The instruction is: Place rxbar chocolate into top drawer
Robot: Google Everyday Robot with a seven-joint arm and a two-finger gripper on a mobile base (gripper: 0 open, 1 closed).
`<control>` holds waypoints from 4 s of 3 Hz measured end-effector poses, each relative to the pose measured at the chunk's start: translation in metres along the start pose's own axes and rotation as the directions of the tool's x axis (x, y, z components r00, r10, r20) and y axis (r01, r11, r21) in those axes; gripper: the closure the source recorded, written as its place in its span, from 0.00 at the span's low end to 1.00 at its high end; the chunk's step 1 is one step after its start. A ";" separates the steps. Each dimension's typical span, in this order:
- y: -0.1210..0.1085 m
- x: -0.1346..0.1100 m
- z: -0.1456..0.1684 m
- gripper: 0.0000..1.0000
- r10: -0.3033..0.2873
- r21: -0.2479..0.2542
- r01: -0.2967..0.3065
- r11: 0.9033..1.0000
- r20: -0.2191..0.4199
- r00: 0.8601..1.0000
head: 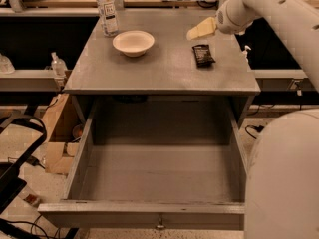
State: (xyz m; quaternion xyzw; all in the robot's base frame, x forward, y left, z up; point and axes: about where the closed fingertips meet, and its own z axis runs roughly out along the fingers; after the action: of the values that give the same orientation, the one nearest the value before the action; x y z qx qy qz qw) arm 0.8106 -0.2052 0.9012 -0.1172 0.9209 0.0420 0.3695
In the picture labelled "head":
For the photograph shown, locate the black rxbar chocolate wrapper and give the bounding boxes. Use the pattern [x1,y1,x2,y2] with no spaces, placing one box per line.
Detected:
[192,45,215,67]

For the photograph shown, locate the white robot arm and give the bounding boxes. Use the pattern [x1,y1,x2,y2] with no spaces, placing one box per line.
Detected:
[215,0,319,239]

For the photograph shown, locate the open grey top drawer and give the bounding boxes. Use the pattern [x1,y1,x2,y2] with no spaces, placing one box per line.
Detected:
[39,97,245,230]

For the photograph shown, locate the metal drawer knob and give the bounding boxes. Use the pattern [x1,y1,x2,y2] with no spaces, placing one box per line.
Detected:
[156,218,165,231]

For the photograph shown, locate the small white pump bottle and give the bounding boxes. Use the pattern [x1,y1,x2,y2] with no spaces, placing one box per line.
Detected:
[242,45,251,63]

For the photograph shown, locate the grey wooden cabinet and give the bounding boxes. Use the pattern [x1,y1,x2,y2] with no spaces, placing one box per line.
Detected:
[65,9,260,121]

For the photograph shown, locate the white ceramic bowl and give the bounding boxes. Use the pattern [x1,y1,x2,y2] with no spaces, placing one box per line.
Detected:
[113,31,155,58]

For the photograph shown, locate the clear plastic water bottle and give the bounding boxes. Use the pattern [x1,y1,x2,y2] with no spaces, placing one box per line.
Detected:
[96,0,119,37]

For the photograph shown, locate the clear pump sanitizer bottle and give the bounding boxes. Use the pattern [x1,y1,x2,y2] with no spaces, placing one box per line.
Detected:
[51,52,67,77]

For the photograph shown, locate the brown cardboard box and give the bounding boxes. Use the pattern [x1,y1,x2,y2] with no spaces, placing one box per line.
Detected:
[42,94,79,174]

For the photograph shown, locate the clear plastic dome container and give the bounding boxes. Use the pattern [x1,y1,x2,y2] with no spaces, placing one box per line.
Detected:
[0,54,15,74]

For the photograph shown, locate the black power adapter cable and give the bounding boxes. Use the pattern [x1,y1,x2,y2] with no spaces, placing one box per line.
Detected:
[244,124,265,140]

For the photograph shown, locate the black chair frame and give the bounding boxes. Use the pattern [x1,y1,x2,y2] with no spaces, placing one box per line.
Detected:
[0,114,48,214]

